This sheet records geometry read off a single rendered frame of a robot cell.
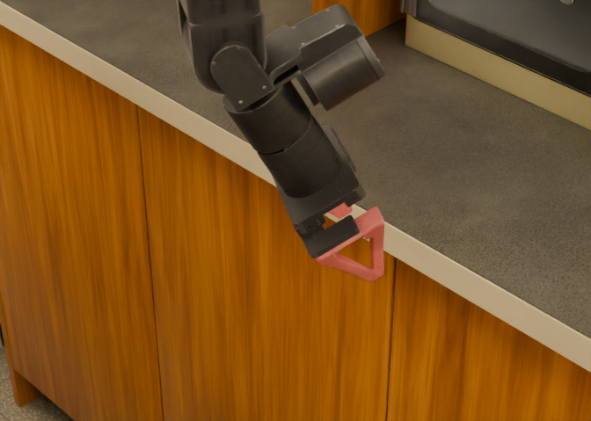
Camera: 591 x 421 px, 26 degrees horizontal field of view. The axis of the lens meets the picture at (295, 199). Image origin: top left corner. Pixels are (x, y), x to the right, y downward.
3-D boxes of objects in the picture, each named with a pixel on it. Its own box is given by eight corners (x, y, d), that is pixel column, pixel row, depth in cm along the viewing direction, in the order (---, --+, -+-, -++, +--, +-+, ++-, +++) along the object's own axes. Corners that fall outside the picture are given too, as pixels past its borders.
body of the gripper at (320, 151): (336, 136, 115) (298, 78, 110) (370, 199, 107) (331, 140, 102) (274, 174, 115) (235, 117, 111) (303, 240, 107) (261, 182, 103)
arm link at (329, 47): (181, 10, 103) (201, 61, 97) (302, -65, 102) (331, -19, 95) (252, 113, 111) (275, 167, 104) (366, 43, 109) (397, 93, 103)
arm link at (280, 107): (210, 80, 105) (224, 115, 101) (281, 36, 105) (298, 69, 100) (250, 136, 110) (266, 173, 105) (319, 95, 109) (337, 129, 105)
